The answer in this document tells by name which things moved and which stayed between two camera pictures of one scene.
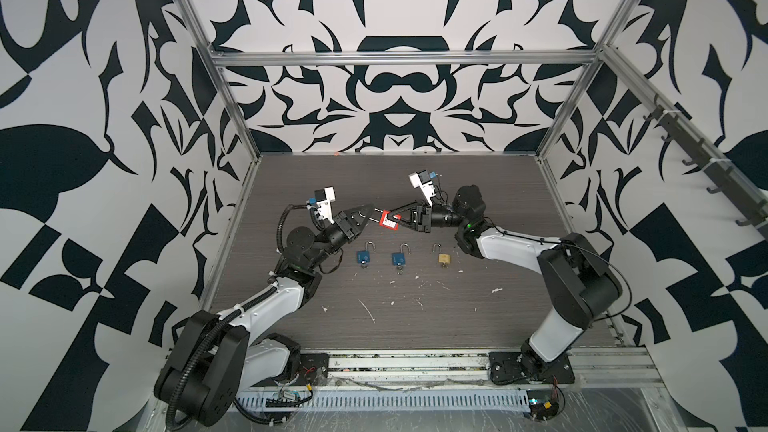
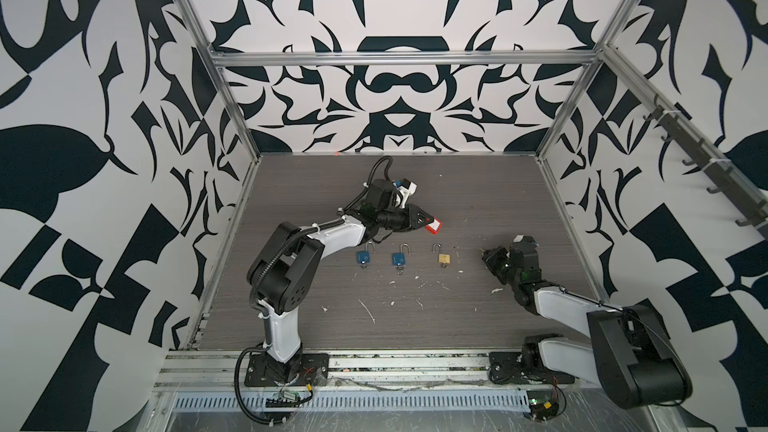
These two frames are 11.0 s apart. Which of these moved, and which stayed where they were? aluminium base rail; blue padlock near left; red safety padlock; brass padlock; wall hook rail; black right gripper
Moved: red safety padlock; black right gripper
Stayed: blue padlock near left; brass padlock; aluminium base rail; wall hook rail
